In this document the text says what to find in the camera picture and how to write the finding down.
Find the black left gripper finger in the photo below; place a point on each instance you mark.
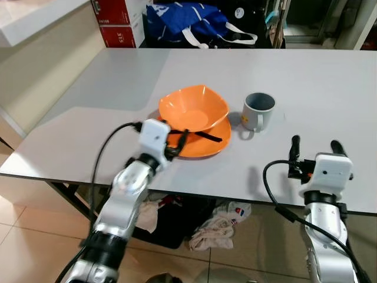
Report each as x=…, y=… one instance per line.
x=165, y=122
x=184, y=140

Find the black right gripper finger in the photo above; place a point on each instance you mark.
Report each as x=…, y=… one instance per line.
x=295, y=147
x=339, y=147

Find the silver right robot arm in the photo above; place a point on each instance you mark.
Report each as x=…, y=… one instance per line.
x=324, y=236

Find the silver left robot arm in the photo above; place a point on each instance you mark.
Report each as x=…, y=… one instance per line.
x=126, y=194

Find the orange plastic plate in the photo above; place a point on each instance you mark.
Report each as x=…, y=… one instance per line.
x=206, y=148

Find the thin black utensil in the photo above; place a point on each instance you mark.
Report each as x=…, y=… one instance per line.
x=209, y=137

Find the orange plastic bowl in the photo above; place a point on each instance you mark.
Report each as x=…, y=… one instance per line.
x=194, y=109

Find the grey mug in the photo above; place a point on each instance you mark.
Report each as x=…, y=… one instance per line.
x=259, y=115

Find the beige crumpled cloth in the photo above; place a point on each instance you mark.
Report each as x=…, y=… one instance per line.
x=150, y=215

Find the white packet red blue print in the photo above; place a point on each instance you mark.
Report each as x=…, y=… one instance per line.
x=235, y=209

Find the black floor bag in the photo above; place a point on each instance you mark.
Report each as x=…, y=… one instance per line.
x=177, y=227

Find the pink crumpled cloth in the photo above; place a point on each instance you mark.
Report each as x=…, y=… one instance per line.
x=212, y=233

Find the red cardboard box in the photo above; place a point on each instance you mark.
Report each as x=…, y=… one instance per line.
x=115, y=36
x=112, y=10

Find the white framed doorway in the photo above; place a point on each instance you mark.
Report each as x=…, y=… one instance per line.
x=359, y=26

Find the black bag white round label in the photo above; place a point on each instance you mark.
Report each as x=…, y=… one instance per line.
x=247, y=26

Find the white high counter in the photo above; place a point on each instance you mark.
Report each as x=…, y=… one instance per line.
x=29, y=17

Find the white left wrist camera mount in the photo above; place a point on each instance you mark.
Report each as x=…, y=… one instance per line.
x=154, y=135

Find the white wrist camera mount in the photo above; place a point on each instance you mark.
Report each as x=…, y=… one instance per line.
x=327, y=174
x=154, y=135

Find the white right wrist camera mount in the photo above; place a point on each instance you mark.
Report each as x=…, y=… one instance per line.
x=327, y=174

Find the dark metal table frame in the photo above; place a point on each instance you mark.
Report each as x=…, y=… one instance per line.
x=65, y=194

